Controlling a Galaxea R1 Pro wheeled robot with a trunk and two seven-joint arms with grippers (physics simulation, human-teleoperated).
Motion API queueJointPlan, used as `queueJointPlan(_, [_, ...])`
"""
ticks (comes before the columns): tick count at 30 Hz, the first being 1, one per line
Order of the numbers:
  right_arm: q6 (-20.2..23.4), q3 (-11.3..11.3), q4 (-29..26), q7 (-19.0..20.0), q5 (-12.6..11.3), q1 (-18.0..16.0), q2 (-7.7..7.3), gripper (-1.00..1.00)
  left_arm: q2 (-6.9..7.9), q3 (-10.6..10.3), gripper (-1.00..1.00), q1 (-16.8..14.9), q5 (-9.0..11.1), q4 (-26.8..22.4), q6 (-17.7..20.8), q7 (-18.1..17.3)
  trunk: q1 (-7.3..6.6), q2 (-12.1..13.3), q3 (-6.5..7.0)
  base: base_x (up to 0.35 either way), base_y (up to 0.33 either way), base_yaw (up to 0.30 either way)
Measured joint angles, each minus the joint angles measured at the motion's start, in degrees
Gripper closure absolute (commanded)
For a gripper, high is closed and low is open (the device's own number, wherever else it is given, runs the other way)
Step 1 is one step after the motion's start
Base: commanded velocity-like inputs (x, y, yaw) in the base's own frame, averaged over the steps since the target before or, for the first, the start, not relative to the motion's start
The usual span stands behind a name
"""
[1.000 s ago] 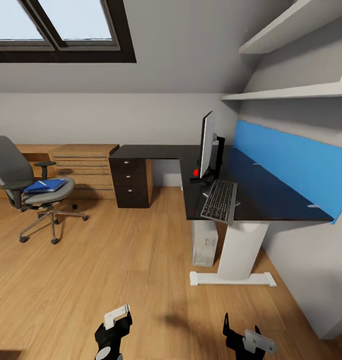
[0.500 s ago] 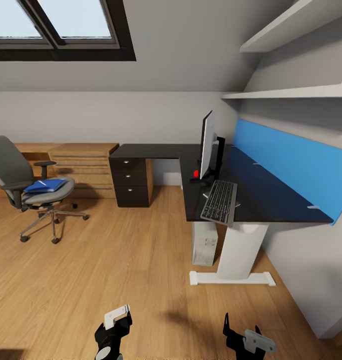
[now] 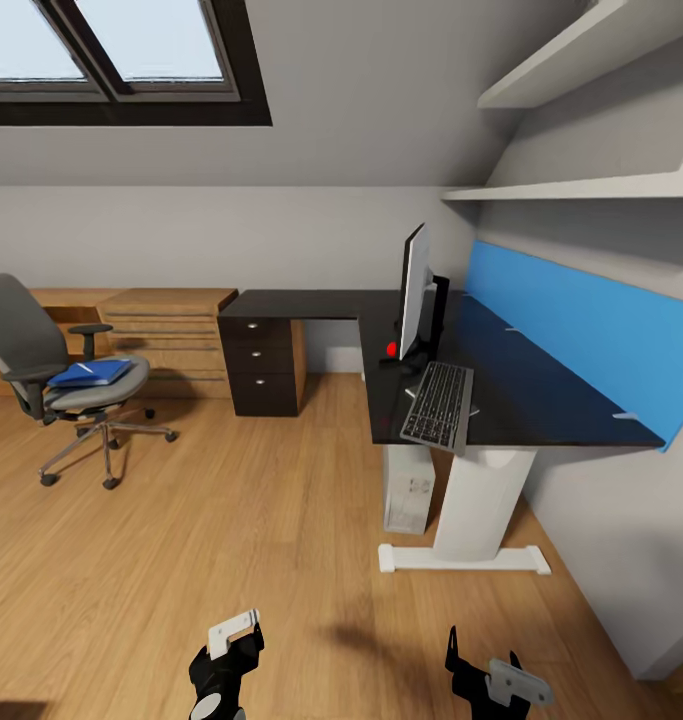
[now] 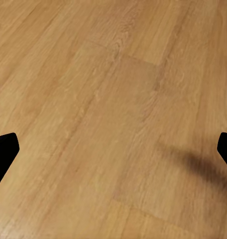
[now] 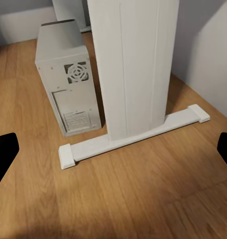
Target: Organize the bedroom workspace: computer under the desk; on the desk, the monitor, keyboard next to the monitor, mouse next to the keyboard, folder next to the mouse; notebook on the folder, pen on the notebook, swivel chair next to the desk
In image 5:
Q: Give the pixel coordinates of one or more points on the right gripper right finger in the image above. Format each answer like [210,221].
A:
[222,146]

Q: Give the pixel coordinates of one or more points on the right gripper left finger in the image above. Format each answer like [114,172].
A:
[9,148]

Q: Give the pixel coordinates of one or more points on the desk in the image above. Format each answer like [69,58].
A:
[134,44]

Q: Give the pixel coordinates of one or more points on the desktop computer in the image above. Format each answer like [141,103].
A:
[64,66]

